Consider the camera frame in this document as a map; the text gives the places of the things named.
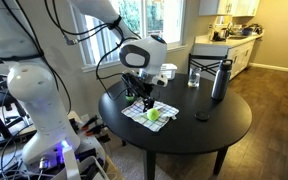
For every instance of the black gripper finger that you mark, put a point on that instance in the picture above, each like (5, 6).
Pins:
(146, 105)
(153, 100)

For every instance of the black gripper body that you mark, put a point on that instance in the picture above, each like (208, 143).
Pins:
(135, 86)

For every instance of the yellow-green tennis ball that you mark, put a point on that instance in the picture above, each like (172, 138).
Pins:
(153, 114)

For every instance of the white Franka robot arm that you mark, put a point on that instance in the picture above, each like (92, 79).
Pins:
(40, 100)

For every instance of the plaid checkered cloth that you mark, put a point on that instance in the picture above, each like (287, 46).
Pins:
(135, 112)

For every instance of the white plastic basket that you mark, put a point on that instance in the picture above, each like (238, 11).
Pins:
(171, 70)

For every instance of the clear glass mug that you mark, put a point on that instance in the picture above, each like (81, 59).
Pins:
(194, 79)

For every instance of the round black table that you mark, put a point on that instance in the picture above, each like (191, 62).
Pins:
(190, 133)

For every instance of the black round lid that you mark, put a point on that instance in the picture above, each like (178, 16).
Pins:
(202, 116)

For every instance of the black folding chair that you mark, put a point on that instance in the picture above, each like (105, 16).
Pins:
(205, 57)

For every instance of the grey metal water bottle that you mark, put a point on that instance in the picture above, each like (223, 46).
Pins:
(221, 81)

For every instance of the robot mounting platform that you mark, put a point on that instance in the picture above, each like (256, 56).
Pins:
(94, 156)

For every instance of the white kitchen counter cabinet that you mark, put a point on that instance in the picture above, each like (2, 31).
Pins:
(237, 55)

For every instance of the silver kettle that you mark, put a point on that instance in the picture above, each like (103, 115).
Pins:
(224, 33)

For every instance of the blue bowl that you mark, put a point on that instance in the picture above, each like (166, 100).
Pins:
(247, 31)

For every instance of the white window frame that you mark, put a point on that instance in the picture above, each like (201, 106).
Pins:
(177, 23)

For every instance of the white upper wall cabinets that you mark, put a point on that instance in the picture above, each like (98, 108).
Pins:
(227, 6)

